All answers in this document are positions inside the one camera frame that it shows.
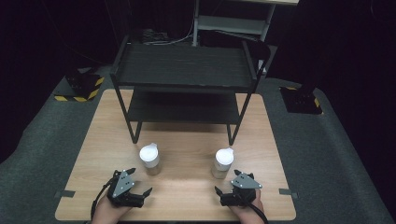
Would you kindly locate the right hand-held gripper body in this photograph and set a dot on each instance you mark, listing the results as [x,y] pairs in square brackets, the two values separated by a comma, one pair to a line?
[244,185]

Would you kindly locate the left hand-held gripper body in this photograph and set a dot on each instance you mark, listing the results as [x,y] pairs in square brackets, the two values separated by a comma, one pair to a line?
[123,185]

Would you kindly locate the white powder jar white lid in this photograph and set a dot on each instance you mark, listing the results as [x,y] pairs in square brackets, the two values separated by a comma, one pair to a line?
[223,158]

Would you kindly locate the brown spice jar white lid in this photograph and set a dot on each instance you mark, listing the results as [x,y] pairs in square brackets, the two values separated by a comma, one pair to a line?
[150,155]

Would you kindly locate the black two-tier shelf rack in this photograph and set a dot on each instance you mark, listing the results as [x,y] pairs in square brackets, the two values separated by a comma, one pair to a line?
[186,65]

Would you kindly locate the person's right hand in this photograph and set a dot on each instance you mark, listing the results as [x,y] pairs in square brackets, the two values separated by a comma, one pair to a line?
[250,214]

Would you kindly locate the person's left hand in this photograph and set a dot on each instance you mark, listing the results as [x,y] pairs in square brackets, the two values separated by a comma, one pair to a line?
[107,213]

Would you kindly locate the black stand base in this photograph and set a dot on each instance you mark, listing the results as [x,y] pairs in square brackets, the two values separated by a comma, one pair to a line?
[300,101]

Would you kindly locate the yellow-black striped stand base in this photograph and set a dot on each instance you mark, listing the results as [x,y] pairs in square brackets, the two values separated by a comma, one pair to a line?
[82,85]

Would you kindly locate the grey metal desk frame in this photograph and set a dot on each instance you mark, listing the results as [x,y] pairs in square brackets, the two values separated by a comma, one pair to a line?
[230,24]

